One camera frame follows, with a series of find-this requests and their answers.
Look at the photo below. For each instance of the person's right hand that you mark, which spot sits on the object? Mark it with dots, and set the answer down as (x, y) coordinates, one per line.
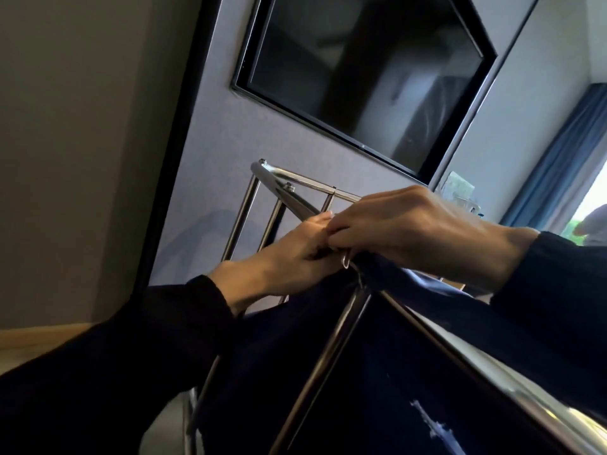
(417, 232)

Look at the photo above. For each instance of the person's left hand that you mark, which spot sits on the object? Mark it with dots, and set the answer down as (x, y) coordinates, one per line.
(284, 265)

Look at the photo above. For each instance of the chrome metal cart frame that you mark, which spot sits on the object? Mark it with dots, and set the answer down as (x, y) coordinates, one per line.
(275, 179)

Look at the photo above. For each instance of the navy blue fabric laundry bag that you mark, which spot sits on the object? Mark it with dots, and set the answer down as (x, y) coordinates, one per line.
(403, 374)

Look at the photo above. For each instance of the person's right forearm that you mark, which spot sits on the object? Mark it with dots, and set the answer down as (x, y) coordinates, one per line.
(559, 289)

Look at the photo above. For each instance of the person's left forearm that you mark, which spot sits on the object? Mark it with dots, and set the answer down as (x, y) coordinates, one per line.
(95, 374)

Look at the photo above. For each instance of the clear acrylic organizer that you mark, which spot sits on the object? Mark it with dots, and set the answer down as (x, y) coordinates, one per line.
(457, 187)

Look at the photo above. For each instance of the blue grey curtain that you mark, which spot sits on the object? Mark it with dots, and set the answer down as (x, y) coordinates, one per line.
(559, 165)

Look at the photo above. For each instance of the large glass window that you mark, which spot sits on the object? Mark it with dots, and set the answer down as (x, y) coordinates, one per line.
(595, 194)

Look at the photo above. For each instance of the black wall television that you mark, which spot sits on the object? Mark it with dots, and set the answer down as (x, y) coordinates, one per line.
(355, 66)

